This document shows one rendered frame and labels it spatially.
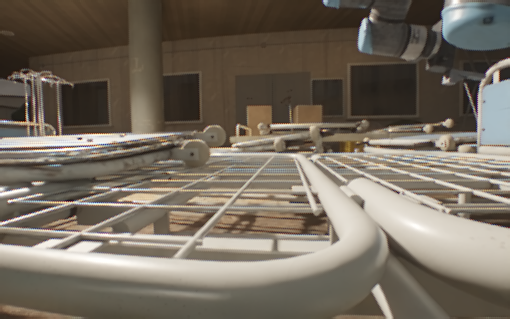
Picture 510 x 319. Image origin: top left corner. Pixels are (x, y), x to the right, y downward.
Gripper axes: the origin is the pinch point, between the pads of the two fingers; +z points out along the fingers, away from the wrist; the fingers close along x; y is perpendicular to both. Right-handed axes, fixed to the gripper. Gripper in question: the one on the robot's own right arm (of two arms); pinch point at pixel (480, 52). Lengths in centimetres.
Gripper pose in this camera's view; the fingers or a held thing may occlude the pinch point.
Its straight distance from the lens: 95.8
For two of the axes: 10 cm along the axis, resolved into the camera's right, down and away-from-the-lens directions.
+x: 1.5, -9.8, -0.9
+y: -1.3, 0.7, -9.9
